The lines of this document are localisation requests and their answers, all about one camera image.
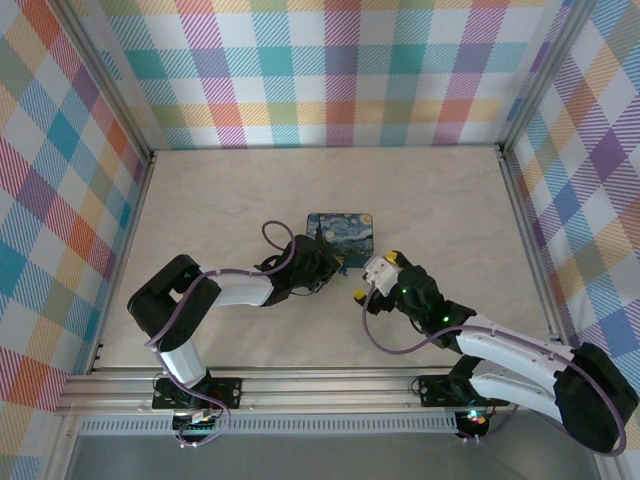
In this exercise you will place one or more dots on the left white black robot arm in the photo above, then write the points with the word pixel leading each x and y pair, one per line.
pixel 240 290

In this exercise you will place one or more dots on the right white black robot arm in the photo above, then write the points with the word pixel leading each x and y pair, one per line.
pixel 510 350

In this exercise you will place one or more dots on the starry night picture card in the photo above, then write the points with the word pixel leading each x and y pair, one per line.
pixel 345 235

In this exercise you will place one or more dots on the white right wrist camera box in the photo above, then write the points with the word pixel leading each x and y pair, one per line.
pixel 382 274

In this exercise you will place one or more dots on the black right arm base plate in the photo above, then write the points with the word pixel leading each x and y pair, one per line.
pixel 432 390

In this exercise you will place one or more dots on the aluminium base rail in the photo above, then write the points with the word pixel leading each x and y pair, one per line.
pixel 325 392

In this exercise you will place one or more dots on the aluminium side frame rail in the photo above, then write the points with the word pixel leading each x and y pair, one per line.
pixel 125 260
pixel 530 240

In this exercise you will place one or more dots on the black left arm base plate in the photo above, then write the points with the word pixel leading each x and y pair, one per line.
pixel 225 392

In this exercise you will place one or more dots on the aluminium upright frame post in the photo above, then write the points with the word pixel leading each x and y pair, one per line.
pixel 545 75
pixel 105 75

